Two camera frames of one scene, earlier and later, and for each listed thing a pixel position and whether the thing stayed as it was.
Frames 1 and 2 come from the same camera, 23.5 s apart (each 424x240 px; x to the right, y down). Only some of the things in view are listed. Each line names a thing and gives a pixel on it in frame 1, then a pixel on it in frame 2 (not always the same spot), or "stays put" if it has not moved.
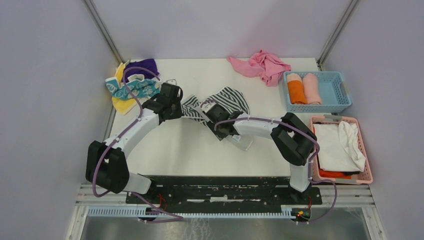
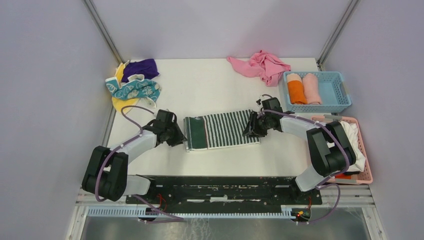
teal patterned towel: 137,86 stays put
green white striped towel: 233,100 -> 220,130
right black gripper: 219,135 -> 250,129
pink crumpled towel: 262,65 stays put
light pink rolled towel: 311,87 stays put
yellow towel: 122,106 stays put
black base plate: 225,193 stays put
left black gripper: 179,113 -> 180,137
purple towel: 149,64 stays put
